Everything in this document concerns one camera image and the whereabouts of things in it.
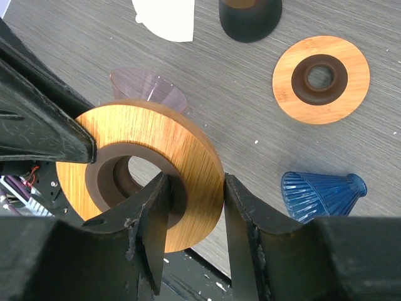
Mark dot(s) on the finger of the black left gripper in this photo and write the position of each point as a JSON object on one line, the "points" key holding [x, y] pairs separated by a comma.
{"points": [[38, 109]]}

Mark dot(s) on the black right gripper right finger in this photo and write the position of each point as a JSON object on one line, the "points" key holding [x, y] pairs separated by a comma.
{"points": [[273, 257]]}

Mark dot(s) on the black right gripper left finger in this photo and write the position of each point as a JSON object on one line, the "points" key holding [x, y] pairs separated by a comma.
{"points": [[118, 255]]}

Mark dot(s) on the blue glass dripper cone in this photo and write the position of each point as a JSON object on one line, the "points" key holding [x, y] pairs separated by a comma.
{"points": [[308, 196]]}

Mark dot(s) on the bamboo dripper ring holder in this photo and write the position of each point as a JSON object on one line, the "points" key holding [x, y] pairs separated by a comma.
{"points": [[151, 131]]}

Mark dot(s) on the white paper coffee filter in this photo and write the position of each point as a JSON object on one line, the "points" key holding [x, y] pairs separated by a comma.
{"points": [[171, 20]]}

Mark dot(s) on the pink clear plastic dripper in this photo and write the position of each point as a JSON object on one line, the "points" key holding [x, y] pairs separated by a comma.
{"points": [[132, 83]]}

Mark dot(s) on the black cup with red lid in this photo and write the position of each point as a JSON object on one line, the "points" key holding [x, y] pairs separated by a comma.
{"points": [[249, 21]]}

